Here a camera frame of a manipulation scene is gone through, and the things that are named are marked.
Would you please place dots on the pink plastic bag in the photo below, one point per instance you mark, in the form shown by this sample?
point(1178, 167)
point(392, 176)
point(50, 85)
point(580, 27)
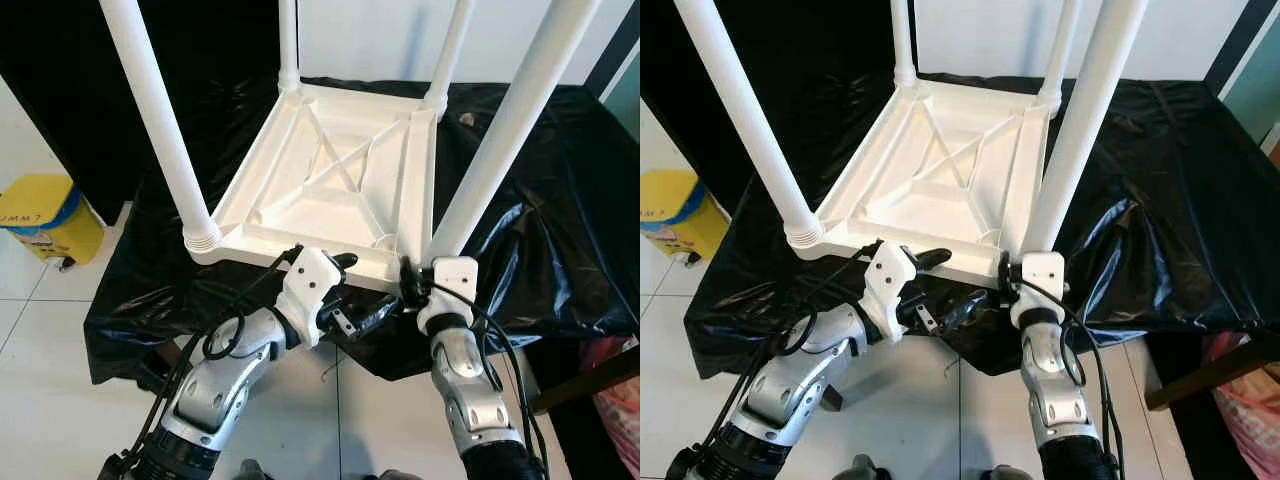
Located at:
point(615, 410)
point(1250, 410)

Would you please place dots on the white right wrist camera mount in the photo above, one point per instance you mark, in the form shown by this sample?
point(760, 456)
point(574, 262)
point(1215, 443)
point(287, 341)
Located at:
point(1042, 280)
point(452, 285)

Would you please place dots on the black plastic table cloth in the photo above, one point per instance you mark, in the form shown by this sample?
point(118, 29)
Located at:
point(570, 200)
point(1190, 200)

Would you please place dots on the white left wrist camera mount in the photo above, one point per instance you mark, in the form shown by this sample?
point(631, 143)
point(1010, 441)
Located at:
point(305, 285)
point(885, 280)

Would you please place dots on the white plastic table top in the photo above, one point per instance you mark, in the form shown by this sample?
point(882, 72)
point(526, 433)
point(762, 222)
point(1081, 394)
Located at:
point(930, 210)
point(330, 215)

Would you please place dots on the dark brown wooden beam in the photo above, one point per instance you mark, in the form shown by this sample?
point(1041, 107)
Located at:
point(585, 380)
point(1215, 375)
point(832, 398)

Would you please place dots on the grey robot left foot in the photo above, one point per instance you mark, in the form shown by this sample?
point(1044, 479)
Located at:
point(255, 472)
point(870, 469)

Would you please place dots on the yellow box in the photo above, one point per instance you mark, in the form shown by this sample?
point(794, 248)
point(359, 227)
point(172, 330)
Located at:
point(45, 225)
point(680, 215)

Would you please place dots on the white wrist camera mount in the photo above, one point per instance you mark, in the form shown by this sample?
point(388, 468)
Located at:
point(885, 280)
point(305, 285)
point(1042, 280)
point(452, 285)

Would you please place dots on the grey robot foot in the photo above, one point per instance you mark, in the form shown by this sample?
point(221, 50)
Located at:
point(870, 469)
point(400, 476)
point(1012, 474)
point(255, 472)

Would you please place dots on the grey robot right foot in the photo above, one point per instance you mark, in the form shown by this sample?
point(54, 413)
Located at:
point(400, 476)
point(1012, 474)

